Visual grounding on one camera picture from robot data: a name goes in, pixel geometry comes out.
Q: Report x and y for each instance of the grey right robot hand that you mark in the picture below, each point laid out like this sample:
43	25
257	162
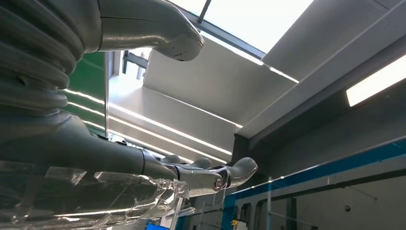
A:
79	149

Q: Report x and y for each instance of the clear plastic film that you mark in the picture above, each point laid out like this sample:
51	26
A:
111	196

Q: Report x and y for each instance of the blue monitor screen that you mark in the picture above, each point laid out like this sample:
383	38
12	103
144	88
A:
155	226

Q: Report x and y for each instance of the ceiling light panel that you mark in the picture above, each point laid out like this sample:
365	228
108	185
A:
377	81

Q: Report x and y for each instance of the window with dark frame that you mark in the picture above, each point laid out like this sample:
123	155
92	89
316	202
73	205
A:
253	19

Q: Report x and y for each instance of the blue metal rack frame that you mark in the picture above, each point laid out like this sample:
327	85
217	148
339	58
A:
317	173

